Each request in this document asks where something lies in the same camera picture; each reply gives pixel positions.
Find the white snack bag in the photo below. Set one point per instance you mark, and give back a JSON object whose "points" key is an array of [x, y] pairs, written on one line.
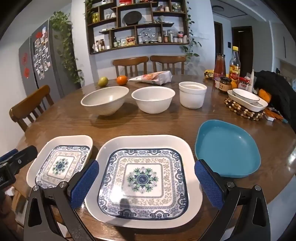
{"points": [[157, 78]]}

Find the yellow snack packet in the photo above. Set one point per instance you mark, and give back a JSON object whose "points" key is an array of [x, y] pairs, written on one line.
{"points": [[209, 74]]}

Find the green pear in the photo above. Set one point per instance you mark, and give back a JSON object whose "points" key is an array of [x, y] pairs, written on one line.
{"points": [[103, 82]]}

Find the white tube bottle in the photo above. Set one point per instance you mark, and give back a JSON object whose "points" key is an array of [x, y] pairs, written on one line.
{"points": [[252, 80]]}

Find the red sauce bottle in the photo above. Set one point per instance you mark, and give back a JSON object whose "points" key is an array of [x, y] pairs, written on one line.
{"points": [[219, 67]]}

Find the grey fridge with magnets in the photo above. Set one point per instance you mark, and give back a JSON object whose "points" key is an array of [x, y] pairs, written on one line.
{"points": [[53, 64]]}

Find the grey bowl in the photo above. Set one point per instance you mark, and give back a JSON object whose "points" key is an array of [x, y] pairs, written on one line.
{"points": [[104, 106]]}

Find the wooden chair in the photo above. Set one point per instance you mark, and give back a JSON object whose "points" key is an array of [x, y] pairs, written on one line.
{"points": [[27, 104], [167, 59], [129, 61]]}

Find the black cloth bag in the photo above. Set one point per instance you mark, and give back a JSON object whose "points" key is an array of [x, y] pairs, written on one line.
{"points": [[277, 92]]}

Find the dark wooden wall shelf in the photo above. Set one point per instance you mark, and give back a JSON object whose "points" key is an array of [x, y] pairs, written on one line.
{"points": [[136, 27]]}

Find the blue plate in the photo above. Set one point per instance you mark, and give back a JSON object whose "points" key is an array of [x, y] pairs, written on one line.
{"points": [[226, 150]]}

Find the dark wooden door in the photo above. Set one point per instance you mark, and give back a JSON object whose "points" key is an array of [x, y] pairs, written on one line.
{"points": [[242, 46], [218, 39]]}

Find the green vine plant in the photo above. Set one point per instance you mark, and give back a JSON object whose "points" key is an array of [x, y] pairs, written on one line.
{"points": [[66, 46], [190, 46]]}

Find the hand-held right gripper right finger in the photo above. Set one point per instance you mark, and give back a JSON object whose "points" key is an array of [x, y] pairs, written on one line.
{"points": [[208, 185]]}

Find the large patterned square plate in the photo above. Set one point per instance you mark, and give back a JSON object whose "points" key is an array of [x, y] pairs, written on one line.
{"points": [[143, 178]]}

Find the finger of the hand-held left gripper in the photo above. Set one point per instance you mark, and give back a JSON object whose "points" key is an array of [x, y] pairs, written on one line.
{"points": [[23, 156]]}

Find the red lid jar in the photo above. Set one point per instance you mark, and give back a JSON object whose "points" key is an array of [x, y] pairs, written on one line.
{"points": [[244, 84]]}

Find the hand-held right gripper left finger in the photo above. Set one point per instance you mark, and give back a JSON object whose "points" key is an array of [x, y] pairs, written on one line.
{"points": [[85, 183]]}

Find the yellow cap bottle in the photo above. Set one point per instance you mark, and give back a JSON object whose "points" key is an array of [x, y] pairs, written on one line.
{"points": [[234, 69]]}

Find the white rectangular dish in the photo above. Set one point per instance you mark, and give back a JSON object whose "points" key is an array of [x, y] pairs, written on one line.
{"points": [[254, 107]]}

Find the dark sauce jar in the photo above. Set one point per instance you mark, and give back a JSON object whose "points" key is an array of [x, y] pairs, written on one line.
{"points": [[224, 87]]}

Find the wooden bead trivet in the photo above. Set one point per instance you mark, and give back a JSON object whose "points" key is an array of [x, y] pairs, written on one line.
{"points": [[240, 113]]}

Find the orange packet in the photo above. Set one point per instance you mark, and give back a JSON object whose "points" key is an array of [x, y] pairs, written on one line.
{"points": [[275, 115]]}

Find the white ribbed ramekin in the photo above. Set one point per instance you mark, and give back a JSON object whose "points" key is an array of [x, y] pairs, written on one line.
{"points": [[192, 99]]}

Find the round ceiling light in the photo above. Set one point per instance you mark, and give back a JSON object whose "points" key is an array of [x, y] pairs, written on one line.
{"points": [[217, 8]]}

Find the small patterned square plate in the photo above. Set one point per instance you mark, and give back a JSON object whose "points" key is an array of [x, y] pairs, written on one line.
{"points": [[60, 164]]}

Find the orange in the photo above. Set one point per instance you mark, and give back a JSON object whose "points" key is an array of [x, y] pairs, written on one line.
{"points": [[121, 80]]}

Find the small white label jar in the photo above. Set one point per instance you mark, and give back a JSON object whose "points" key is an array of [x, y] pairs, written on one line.
{"points": [[217, 83]]}

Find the small white black-rimmed bowl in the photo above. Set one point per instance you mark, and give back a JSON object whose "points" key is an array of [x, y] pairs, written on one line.
{"points": [[245, 97]]}

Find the round glass dish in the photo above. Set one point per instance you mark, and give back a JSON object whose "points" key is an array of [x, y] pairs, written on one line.
{"points": [[147, 36]]}

